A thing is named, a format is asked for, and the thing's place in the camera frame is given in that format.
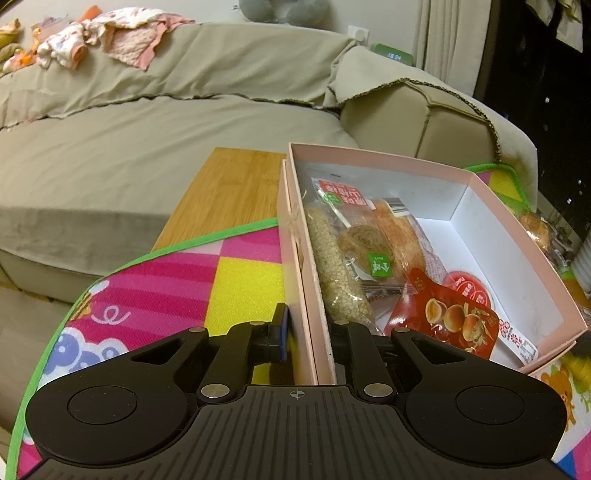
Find orange bread packet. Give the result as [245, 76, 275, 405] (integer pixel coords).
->
[369, 198, 445, 288]

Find sesame bar packet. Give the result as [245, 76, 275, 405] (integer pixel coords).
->
[304, 205, 376, 325]

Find small orange toys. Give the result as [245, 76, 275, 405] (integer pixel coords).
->
[2, 48, 40, 73]

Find green digital clock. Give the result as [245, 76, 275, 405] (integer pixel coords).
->
[370, 42, 413, 66]

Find grey neck pillow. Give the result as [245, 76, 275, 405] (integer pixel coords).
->
[237, 0, 331, 25]

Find pink floral baby clothes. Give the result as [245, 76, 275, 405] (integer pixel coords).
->
[34, 6, 197, 71]

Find pink cardboard box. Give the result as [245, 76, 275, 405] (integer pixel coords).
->
[286, 142, 591, 386]

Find yellow cushion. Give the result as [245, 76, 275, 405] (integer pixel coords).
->
[0, 18, 25, 62]

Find colourful cartoon play mat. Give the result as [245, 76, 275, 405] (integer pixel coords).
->
[4, 162, 591, 480]

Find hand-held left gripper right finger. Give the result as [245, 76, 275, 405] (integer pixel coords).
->
[329, 320, 468, 400]

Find beige fringed sofa throw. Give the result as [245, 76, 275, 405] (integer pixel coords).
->
[323, 45, 540, 197]

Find pastry packet with red label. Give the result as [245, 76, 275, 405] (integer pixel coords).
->
[309, 177, 408, 297]

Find red and white snack packet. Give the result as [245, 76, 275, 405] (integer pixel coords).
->
[442, 270, 539, 360]

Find beige sofa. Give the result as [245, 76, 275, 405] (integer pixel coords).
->
[0, 19, 540, 306]

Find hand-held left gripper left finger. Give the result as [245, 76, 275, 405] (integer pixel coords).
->
[130, 303, 293, 403]

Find clear bread packet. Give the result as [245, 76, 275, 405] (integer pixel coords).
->
[516, 209, 570, 260]

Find red chestnut pouch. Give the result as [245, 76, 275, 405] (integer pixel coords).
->
[385, 267, 502, 360]

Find beige curtain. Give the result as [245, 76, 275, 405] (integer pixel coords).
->
[412, 0, 491, 99]

